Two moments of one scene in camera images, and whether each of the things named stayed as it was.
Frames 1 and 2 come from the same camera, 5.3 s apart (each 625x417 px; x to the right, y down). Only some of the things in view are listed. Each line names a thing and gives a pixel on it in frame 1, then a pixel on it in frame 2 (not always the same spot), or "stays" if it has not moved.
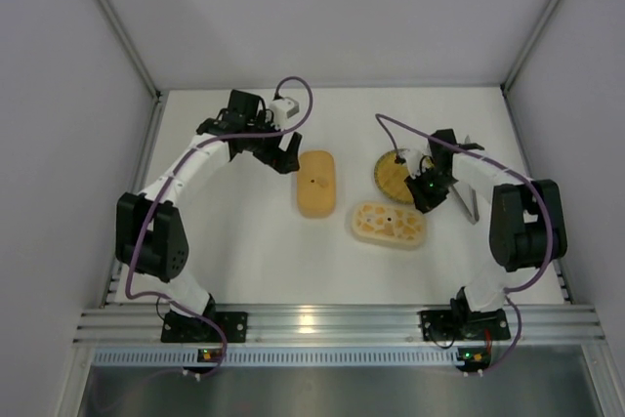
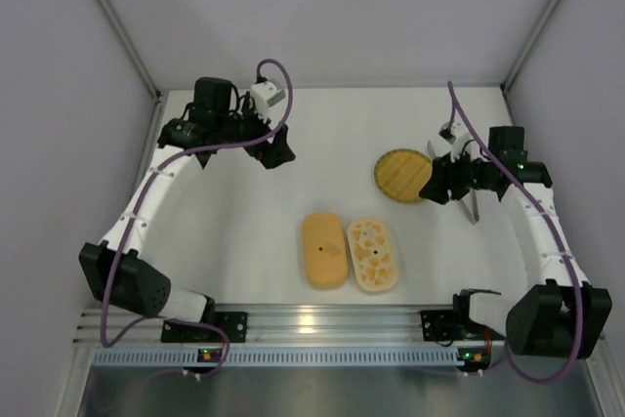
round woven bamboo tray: [390, 178] stays
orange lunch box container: [316, 207] → [327, 282]
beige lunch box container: [377, 243] → [377, 286]
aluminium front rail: [340, 325] stays
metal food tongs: [466, 198] stays
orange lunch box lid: [315, 185] → [326, 258]
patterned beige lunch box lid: [389, 222] → [374, 259]
